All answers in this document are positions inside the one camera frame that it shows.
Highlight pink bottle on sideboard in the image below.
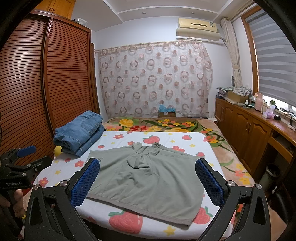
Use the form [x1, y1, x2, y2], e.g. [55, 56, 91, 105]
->
[254, 92, 263, 111]

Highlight pink circle pattern curtain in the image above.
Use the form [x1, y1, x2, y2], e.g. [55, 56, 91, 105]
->
[98, 41, 213, 118]

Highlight beige tied window curtain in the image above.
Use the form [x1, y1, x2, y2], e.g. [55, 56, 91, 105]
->
[220, 18, 242, 87]

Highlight cardboard box on sideboard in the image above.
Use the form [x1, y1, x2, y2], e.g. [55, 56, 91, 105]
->
[227, 91, 248, 103]

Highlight cardboard box with blue cloth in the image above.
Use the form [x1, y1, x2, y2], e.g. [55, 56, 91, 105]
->
[158, 104, 177, 118]

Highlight grey-green shorts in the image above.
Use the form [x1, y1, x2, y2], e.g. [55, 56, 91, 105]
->
[87, 143, 204, 226]

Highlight folded blue jeans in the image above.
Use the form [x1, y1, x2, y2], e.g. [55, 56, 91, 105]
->
[53, 110, 104, 157]

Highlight brown louvered wardrobe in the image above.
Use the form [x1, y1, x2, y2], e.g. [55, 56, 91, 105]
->
[1, 1, 99, 165]

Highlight floral brown blanket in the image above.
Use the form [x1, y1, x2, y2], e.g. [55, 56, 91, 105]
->
[101, 116, 282, 241]

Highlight grey zebra window blind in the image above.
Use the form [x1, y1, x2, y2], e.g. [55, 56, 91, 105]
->
[246, 9, 295, 106]

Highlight wooden sideboard cabinet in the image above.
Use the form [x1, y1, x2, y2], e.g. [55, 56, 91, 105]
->
[215, 98, 295, 181]

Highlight left hand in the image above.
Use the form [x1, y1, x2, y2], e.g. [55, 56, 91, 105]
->
[0, 189, 25, 218]

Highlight yellow plush toy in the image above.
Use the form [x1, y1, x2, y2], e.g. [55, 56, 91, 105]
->
[54, 146, 62, 158]

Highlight beige wall air conditioner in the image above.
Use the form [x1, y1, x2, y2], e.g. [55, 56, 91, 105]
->
[176, 18, 221, 41]

